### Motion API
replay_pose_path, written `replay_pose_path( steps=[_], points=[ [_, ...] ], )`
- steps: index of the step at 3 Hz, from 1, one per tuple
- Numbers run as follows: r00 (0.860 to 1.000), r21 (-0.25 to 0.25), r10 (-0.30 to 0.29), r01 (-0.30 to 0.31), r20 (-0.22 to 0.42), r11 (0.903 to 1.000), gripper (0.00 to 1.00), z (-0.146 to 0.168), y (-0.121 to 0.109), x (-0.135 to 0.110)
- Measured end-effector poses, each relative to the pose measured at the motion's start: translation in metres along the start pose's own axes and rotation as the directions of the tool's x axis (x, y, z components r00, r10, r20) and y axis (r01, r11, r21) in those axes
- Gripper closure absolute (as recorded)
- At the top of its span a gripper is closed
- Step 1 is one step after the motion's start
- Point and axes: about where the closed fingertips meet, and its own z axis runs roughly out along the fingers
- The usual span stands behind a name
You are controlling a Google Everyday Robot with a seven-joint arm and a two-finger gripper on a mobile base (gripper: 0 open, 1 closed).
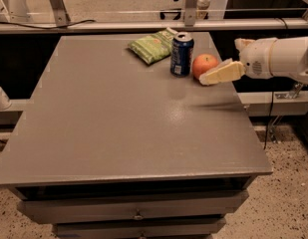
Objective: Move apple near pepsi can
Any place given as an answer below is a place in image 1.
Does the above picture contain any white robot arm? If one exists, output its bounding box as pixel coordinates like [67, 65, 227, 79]
[198, 37, 308, 86]

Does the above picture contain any metal bracket post left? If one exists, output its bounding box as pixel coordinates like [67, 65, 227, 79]
[49, 0, 71, 27]

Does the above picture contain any grey cabinet with drawers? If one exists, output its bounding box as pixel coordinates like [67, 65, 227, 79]
[0, 32, 274, 239]

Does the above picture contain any red apple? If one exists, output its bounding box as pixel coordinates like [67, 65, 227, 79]
[192, 54, 219, 80]

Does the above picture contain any top grey drawer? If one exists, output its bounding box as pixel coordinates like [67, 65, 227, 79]
[18, 190, 249, 224]

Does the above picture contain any lower grey drawer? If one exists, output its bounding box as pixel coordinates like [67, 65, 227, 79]
[54, 217, 225, 239]

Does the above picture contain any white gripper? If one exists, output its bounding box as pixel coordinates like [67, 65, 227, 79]
[199, 38, 277, 86]

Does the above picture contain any grey drawer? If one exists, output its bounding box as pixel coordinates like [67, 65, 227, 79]
[18, 190, 249, 224]
[54, 217, 225, 239]

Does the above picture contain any white cylinder at left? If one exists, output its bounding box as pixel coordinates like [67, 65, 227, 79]
[0, 87, 12, 110]

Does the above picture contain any metal railing bar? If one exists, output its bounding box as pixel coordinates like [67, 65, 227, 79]
[0, 18, 308, 34]

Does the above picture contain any green chip bag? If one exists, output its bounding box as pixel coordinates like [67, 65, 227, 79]
[128, 28, 177, 65]

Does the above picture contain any metal bracket post centre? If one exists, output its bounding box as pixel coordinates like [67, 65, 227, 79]
[183, 0, 197, 27]

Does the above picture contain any blue pepsi can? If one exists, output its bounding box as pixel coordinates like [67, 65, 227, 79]
[170, 32, 194, 77]

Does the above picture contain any black cable on railing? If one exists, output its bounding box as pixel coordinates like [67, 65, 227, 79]
[0, 19, 98, 30]

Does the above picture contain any metal bracket post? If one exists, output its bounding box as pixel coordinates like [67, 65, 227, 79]
[183, 0, 197, 27]
[49, 0, 71, 27]

